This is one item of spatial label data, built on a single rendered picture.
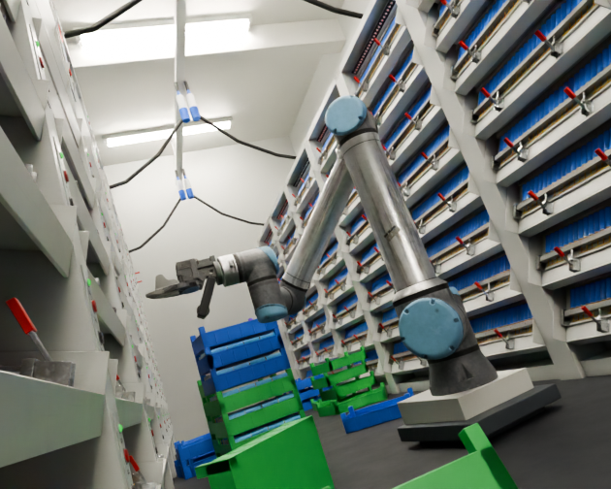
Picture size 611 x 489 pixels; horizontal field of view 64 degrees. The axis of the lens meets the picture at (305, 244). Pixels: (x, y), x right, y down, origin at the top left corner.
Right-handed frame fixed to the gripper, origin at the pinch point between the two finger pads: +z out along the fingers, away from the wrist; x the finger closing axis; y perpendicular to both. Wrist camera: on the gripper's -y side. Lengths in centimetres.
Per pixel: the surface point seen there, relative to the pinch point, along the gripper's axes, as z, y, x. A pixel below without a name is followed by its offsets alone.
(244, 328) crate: -30, -10, -47
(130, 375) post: 9.3, -19.4, 4.9
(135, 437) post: 11.3, -33.9, 4.8
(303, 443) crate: -22, -46, 33
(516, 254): -120, -17, 0
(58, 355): 12, -21, 75
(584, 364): -122, -57, 6
